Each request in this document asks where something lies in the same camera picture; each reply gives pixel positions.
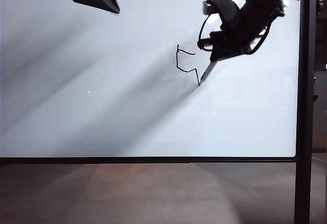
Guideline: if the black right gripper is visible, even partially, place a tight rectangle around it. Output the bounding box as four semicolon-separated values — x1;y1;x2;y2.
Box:
197;0;286;62

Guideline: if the marker pen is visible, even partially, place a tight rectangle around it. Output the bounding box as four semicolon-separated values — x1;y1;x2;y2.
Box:
198;60;216;86

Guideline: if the white glossy whiteboard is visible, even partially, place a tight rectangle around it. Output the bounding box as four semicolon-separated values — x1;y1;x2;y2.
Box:
0;0;303;164

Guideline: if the black whiteboard stand upright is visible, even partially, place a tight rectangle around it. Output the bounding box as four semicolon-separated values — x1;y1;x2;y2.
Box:
293;0;319;224

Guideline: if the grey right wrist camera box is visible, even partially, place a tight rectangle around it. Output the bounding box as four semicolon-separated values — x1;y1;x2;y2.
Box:
202;0;230;15

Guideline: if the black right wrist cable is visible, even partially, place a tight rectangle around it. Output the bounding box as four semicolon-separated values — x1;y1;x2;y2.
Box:
244;23;272;56

